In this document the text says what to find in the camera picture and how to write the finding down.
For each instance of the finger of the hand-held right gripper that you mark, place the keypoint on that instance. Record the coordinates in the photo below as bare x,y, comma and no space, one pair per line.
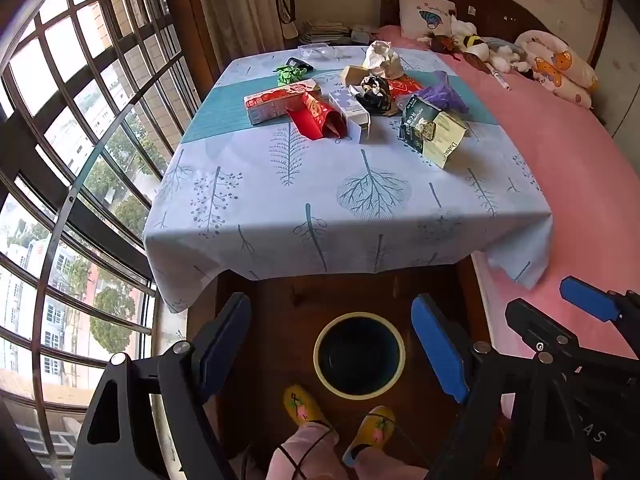
590,300
537,327

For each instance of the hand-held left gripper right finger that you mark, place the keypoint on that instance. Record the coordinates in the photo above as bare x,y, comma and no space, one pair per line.
440,350

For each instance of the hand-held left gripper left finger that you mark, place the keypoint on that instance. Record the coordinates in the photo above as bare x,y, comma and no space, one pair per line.
227,340

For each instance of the blue bin with cream rim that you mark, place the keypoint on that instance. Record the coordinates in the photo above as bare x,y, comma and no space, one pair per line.
360,355

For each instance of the orange foil packet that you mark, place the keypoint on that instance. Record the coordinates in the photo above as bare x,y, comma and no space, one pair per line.
407,87

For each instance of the green plastic bag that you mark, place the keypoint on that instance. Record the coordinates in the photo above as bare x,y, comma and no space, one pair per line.
290,75

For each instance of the small black box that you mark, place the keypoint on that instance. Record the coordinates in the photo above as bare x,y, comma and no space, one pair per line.
296,62

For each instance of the white paper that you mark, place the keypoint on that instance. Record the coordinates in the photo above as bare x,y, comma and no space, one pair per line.
382,57

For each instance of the clear plastic bottle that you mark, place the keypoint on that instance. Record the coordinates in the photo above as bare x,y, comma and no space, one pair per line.
320,51

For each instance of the yellow slipper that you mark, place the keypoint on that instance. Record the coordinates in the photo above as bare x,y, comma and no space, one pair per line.
372,432
302,405

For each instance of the person's right leg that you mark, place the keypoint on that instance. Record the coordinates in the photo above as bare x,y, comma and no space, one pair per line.
385,470

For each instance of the person's leg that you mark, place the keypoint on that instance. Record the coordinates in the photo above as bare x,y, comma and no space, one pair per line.
385,470
305,455

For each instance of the person's left leg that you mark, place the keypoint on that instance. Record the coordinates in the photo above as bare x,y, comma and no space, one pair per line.
305,455

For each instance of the pink bed sheet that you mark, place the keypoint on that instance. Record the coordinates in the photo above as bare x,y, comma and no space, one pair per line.
560,160

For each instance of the tree-print tablecloth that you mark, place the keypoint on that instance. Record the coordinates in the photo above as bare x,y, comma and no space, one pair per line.
300,200

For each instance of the dark green and cream package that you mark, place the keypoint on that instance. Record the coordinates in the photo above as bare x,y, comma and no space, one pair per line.
425,125

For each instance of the red paper packet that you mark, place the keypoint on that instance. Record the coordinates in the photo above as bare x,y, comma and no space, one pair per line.
315,120

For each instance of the white pen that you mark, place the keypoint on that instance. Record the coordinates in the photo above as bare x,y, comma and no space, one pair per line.
499,78

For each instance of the red and white carton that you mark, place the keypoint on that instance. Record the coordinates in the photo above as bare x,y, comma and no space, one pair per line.
270,102

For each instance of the purple plastic bag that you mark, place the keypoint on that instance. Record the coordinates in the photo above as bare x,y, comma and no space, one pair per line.
445,92

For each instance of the white plush toy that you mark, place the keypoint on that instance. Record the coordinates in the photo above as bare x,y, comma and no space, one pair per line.
507,57

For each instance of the white and blue box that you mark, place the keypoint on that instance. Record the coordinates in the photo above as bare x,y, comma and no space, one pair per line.
347,105

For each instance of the black and gold crumpled wrapper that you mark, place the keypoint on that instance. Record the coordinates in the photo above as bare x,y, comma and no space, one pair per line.
372,92

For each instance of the bee plush toy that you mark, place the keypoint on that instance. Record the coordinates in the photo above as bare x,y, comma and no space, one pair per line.
475,44

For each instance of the beige box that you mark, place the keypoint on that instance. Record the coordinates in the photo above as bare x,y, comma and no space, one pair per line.
357,75

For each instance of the dark wooden headboard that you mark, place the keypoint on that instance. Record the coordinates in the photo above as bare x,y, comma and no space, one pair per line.
505,5

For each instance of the stack of papers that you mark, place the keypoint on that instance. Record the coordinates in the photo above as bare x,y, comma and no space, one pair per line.
322,32

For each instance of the white printed pillow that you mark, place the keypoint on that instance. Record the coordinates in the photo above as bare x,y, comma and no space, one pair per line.
425,12

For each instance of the beige curtain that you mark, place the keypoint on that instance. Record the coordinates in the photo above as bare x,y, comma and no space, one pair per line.
240,5

